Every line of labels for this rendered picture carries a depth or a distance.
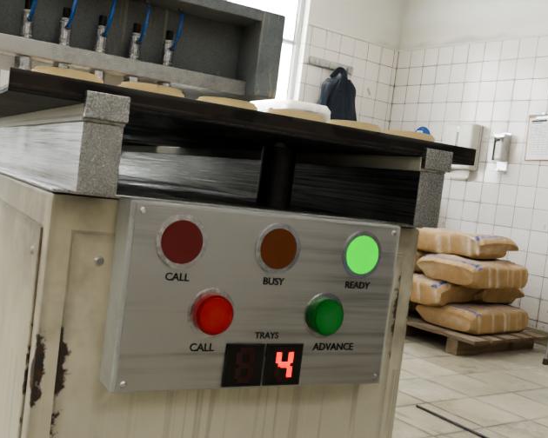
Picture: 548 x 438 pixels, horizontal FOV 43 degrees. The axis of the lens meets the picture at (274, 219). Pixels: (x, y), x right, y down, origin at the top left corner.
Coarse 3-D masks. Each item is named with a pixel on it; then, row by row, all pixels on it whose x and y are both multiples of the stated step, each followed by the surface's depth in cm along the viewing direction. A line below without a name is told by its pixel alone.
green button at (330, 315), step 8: (320, 304) 56; (328, 304) 56; (336, 304) 57; (312, 312) 56; (320, 312) 56; (328, 312) 56; (336, 312) 57; (312, 320) 56; (320, 320) 56; (328, 320) 56; (336, 320) 57; (312, 328) 56; (320, 328) 56; (328, 328) 56; (336, 328) 57
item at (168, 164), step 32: (128, 160) 137; (160, 160) 120; (192, 160) 107; (224, 160) 97; (256, 160) 88; (320, 160) 75; (352, 160) 69; (384, 160) 65; (416, 160) 61; (448, 160) 61; (224, 192) 96; (256, 192) 87; (320, 192) 74; (352, 192) 69; (384, 192) 65; (416, 192) 61; (416, 224) 61
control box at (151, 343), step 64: (128, 256) 49; (256, 256) 54; (320, 256) 57; (384, 256) 60; (128, 320) 49; (192, 320) 52; (256, 320) 54; (384, 320) 60; (128, 384) 50; (192, 384) 52; (256, 384) 55; (320, 384) 58
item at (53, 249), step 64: (0, 192) 73; (64, 192) 50; (128, 192) 57; (192, 192) 79; (0, 256) 68; (64, 256) 50; (0, 320) 64; (64, 320) 50; (0, 384) 61; (64, 384) 51; (384, 384) 65
